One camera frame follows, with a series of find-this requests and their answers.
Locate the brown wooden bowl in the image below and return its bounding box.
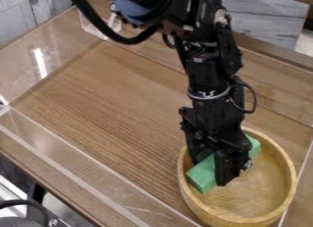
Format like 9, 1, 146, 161
178, 128, 297, 227

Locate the clear acrylic corner bracket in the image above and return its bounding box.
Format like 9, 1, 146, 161
77, 11, 120, 40

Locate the clear acrylic tray wall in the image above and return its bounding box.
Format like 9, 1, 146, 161
0, 103, 200, 227

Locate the green rectangular block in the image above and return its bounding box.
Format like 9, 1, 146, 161
184, 134, 262, 194

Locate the black metal table frame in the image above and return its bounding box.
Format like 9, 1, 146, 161
25, 183, 84, 227

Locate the black cable lower left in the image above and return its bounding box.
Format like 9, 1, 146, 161
0, 199, 52, 227

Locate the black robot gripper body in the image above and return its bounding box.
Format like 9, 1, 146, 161
178, 92, 251, 170

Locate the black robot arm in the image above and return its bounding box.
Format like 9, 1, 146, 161
71, 0, 254, 186

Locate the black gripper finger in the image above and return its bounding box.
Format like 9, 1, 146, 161
184, 129, 214, 165
214, 150, 241, 186

